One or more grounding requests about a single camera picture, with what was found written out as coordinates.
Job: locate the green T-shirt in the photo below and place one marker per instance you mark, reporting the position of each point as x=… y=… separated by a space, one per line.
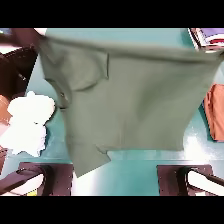
x=140 y=100

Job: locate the orange garment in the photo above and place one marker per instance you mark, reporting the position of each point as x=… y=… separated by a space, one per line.
x=216 y=113

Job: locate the brown garment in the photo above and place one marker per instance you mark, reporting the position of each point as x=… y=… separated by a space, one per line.
x=4 y=111

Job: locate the white garment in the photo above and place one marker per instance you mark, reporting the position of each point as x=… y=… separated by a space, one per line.
x=28 y=115

